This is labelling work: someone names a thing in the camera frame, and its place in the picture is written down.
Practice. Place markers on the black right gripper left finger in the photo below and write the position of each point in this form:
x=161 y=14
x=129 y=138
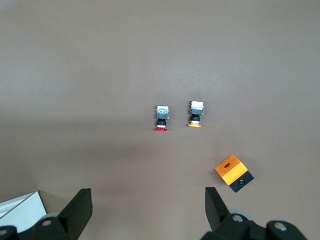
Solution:
x=75 y=212

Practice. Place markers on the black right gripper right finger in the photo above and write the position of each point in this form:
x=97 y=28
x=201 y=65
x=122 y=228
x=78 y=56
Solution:
x=217 y=215

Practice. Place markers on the white drawer cabinet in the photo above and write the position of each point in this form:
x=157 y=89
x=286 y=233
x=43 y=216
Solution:
x=22 y=210

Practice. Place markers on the orange black cube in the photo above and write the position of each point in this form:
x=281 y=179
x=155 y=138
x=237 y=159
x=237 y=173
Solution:
x=232 y=170

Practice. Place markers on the brown table mat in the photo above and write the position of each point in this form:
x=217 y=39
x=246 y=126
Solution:
x=100 y=75

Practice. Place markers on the orange push button switch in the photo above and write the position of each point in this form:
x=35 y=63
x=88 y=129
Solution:
x=195 y=115

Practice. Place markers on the red push button switch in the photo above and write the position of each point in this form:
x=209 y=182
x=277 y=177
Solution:
x=161 y=118

